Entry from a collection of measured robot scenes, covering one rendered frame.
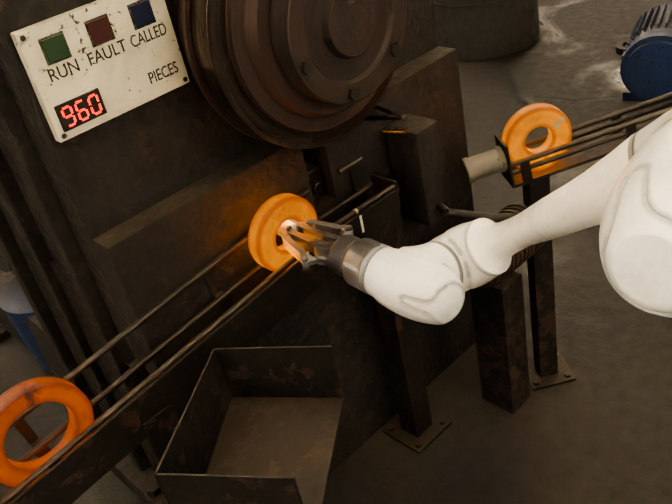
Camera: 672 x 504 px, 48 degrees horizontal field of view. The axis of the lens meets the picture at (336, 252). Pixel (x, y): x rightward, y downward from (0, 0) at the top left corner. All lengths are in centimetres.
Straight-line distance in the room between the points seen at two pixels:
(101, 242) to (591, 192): 82
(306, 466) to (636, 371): 119
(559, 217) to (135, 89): 74
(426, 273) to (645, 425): 99
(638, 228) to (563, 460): 131
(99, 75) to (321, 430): 68
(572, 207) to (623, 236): 30
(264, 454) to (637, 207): 75
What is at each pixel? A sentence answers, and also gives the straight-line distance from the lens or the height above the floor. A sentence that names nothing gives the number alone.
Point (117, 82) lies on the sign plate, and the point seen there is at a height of 111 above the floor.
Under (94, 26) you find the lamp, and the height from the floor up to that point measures 121.
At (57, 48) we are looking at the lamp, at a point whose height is 120.
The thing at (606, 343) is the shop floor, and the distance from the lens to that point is 227.
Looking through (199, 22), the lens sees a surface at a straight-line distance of 130.
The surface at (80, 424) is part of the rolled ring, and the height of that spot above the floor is 65.
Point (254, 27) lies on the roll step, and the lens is 128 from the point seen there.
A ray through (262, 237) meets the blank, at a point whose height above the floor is 78.
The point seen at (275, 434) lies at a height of 60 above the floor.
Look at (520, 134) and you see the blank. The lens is 174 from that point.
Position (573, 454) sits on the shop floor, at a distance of 198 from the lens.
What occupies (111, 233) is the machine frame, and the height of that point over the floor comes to 87.
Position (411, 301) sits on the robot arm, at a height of 76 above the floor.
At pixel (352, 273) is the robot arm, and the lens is 129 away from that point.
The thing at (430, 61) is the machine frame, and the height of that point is 87.
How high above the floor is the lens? 149
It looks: 32 degrees down
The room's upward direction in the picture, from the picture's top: 13 degrees counter-clockwise
